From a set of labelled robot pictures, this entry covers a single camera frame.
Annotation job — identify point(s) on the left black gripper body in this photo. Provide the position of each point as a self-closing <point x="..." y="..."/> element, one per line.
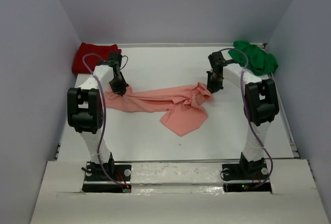
<point x="118" y="85"/>

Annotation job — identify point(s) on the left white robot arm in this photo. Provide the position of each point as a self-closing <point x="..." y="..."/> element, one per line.
<point x="86" y="108"/>

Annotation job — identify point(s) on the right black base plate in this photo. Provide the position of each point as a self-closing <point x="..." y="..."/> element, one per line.
<point x="238" y="180"/>

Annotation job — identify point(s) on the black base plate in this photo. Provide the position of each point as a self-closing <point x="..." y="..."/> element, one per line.
<point x="95" y="181"/>
<point x="238" y="180"/>

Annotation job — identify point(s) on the crumpled green t shirt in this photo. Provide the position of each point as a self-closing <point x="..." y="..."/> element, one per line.
<point x="260" y="62"/>

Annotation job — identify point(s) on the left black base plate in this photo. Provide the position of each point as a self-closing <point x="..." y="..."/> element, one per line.
<point x="95" y="181"/>

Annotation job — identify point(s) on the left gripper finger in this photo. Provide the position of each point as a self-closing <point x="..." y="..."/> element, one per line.
<point x="123" y="88"/>
<point x="116" y="89"/>

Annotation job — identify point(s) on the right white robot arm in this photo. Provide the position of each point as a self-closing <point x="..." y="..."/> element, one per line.
<point x="261" y="106"/>

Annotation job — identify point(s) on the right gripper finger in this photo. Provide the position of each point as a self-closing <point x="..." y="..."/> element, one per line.
<point x="218" y="86"/>
<point x="210" y="87"/>

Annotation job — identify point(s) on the pink t shirt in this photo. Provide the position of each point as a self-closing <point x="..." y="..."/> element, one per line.
<point x="182" y="106"/>

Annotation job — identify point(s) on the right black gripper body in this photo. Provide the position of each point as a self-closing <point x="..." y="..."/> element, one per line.
<point x="214" y="84"/>

